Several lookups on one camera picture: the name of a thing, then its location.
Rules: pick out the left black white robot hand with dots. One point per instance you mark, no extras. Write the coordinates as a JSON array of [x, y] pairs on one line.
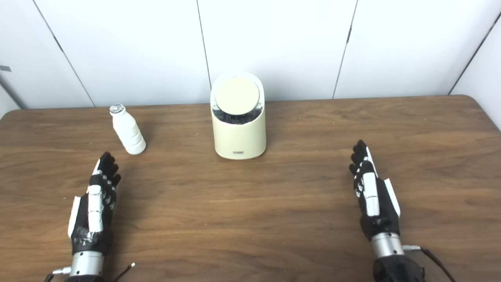
[[95, 211]]

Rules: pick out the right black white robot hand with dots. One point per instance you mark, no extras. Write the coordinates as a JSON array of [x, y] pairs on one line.
[[372, 199]]

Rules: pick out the cream round bin lid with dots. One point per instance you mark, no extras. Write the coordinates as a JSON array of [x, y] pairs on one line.
[[236, 95]]

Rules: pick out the small white plastic bottle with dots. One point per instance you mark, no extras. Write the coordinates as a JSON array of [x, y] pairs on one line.
[[128, 131]]

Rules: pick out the cream-colored bin body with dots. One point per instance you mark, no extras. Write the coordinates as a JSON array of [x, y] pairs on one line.
[[239, 137]]

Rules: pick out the small grey wall label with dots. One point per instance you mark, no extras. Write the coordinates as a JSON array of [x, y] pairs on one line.
[[5, 68]]

